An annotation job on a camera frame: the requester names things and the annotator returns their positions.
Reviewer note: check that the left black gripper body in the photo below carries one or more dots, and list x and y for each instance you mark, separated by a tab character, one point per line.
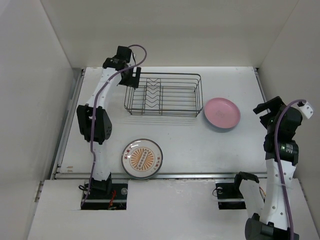
128	80

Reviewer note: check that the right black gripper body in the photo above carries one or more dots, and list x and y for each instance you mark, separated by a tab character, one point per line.
267	120

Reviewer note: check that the grey wire dish rack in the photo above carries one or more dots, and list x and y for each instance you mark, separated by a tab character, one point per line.
165	94

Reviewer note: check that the pink plate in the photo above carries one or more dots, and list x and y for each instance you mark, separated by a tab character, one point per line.
222	113

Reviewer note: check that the blue plate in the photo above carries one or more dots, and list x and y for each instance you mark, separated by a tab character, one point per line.
216	128

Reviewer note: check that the white plate orange sunburst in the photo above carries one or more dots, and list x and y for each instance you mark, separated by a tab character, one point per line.
142	158

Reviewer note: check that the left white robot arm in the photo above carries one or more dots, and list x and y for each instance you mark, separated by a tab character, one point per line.
93	120

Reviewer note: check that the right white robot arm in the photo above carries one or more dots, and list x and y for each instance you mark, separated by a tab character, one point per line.
270	215

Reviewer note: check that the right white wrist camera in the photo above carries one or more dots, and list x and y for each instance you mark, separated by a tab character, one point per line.
305	108

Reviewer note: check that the right aluminium side rail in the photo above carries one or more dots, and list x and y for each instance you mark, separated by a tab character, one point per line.
256	72

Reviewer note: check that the aluminium side rail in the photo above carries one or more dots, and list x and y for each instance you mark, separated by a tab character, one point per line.
256	72
78	76

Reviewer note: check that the left aluminium side rail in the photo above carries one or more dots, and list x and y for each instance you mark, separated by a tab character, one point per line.
78	76

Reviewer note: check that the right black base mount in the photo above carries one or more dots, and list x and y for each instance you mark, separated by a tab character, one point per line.
228	194

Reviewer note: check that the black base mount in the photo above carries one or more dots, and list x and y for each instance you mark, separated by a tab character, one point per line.
113	198
228	194

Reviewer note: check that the front aluminium rail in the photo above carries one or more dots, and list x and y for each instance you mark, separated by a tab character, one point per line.
77	176

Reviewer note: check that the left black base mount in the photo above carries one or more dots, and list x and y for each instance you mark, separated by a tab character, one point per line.
113	198

